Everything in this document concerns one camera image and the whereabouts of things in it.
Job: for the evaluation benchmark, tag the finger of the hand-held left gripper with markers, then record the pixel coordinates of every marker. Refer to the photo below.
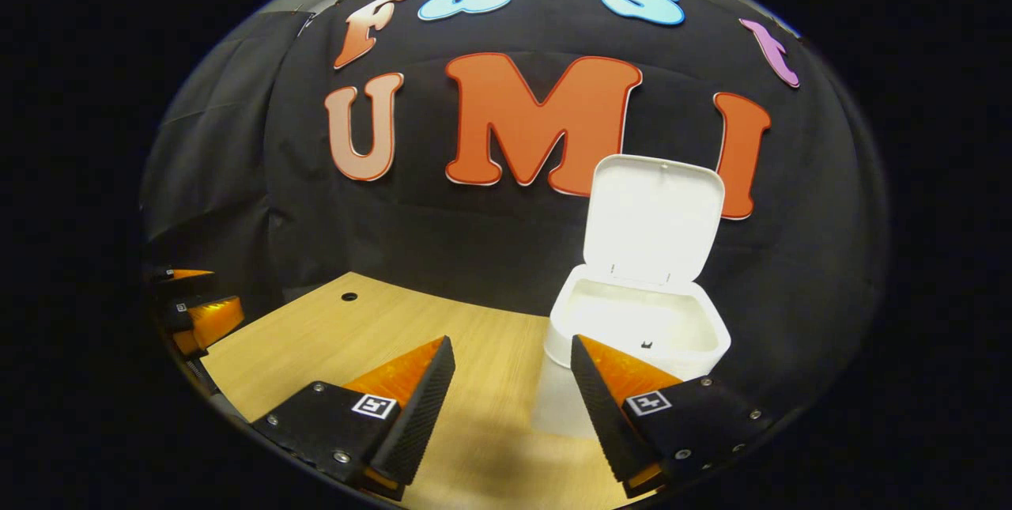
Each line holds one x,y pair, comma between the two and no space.
190,274
215,320

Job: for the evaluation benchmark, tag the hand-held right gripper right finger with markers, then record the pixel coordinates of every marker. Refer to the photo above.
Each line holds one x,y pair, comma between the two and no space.
605,407

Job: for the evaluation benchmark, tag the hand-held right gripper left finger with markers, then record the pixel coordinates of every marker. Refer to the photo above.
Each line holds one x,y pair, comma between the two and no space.
419,415

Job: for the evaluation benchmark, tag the white desktop garbage bin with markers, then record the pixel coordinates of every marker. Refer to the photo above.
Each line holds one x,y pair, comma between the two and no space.
648,217

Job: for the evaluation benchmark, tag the wooden desktop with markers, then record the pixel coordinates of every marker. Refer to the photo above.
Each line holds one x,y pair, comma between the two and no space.
458,352

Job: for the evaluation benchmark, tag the black backdrop cloth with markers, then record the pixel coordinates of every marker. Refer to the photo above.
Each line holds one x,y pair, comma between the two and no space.
474,233

